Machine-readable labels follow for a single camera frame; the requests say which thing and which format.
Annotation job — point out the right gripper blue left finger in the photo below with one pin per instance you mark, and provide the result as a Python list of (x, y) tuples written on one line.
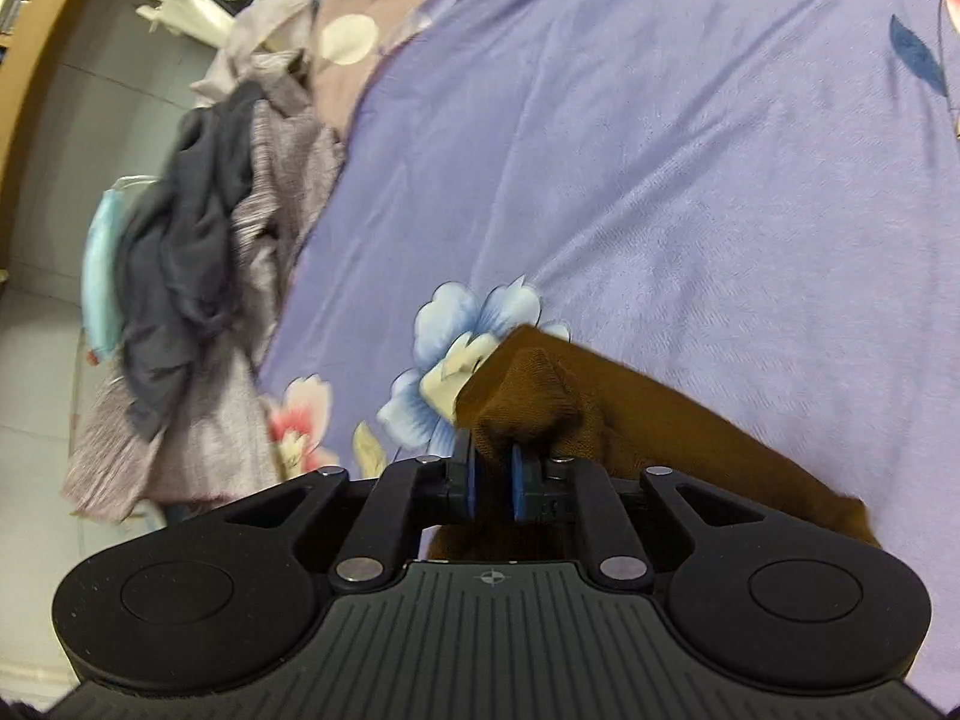
[(461, 474)]

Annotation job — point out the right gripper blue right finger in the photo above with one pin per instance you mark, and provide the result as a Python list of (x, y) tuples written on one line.
[(541, 486)]

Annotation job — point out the brown knit sweater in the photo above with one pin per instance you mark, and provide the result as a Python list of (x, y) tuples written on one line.
[(557, 399)]

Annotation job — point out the striped mauve garment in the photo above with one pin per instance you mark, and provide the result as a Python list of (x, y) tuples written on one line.
[(218, 447)]

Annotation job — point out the dark grey garment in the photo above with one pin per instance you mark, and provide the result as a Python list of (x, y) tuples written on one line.
[(174, 266)]

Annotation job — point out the purple floral bed sheet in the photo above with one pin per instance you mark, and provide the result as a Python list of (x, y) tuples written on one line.
[(754, 202)]

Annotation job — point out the light blue face mask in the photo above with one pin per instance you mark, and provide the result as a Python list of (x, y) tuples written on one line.
[(101, 314)]

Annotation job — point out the pink polka dot pillow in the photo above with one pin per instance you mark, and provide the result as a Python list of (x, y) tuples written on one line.
[(351, 39)]

